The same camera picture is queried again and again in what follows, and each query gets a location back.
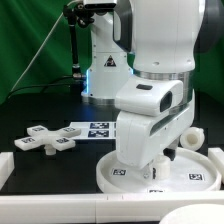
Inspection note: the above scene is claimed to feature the white left barrier block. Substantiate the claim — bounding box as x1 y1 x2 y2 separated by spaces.
0 152 15 190

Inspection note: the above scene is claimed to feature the white disc bottom corner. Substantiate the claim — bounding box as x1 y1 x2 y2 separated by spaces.
159 204 224 224

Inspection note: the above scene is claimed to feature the white right barrier block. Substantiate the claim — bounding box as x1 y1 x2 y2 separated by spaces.
208 147 224 184

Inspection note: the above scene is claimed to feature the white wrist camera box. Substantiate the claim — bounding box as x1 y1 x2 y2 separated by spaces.
115 75 183 116

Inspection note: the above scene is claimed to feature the black cable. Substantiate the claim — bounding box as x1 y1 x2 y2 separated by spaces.
6 75 84 100

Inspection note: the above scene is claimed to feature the white cable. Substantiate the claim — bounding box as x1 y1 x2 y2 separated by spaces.
11 0 81 92

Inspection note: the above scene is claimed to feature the white cross-shaped table base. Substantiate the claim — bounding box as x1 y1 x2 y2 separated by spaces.
14 125 81 156

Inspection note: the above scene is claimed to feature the white marker sheet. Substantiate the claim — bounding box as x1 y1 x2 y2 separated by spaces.
70 121 116 140

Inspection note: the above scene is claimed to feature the white front barrier rail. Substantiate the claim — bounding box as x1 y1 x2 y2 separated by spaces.
0 190 224 224

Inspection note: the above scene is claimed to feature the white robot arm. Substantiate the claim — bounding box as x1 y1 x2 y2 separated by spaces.
84 0 224 179

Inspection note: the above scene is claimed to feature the white barrier block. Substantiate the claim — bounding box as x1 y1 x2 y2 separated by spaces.
0 152 15 190
208 147 224 184

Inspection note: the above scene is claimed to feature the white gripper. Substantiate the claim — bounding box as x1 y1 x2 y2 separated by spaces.
116 99 195 180

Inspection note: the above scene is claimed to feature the grey camera on mount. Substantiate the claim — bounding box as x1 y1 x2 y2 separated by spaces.
83 0 118 11

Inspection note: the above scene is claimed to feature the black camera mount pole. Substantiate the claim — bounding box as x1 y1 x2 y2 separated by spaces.
63 3 94 79

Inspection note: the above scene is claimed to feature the white round table top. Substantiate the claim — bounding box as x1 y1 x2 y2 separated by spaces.
96 147 222 193

